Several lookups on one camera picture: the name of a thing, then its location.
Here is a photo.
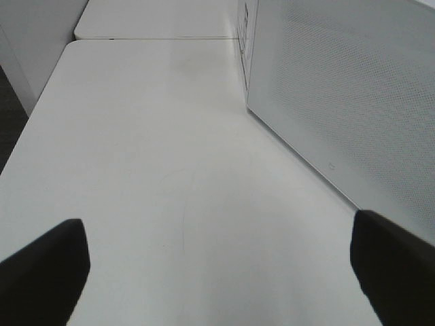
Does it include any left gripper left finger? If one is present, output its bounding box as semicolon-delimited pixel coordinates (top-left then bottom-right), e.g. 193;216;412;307
1;219;90;325

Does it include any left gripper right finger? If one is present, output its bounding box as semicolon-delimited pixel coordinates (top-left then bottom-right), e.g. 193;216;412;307
349;210;434;325

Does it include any white microwave oven body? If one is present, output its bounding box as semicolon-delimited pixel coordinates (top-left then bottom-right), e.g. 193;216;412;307
234;0;435;245

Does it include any white microwave door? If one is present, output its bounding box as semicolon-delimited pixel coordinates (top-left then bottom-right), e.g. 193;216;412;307
246;0;435;245

